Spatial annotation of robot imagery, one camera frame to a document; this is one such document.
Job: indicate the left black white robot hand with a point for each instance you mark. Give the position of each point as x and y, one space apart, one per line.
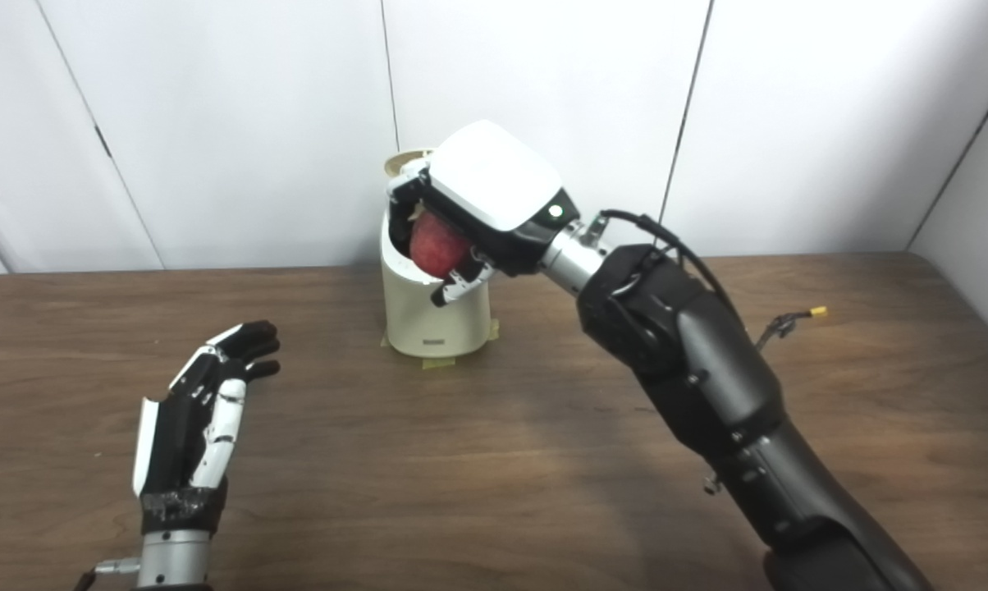
174 443

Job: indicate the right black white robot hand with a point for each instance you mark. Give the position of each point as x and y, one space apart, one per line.
494 180

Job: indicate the red apple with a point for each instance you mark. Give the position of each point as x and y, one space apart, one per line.
436 246

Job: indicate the round cream bin lid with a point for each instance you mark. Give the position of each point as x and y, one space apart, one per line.
400 162

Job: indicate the cream-colored bin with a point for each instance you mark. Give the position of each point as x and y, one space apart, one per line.
416 316

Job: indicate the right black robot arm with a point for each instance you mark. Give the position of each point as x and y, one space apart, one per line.
724 386

